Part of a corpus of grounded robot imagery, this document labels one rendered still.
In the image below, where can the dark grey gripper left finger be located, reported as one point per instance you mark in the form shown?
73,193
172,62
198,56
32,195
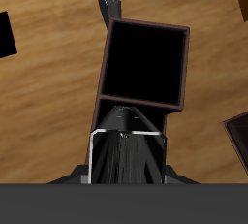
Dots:
77,176

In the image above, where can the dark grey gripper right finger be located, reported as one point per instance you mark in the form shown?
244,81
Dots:
174,176

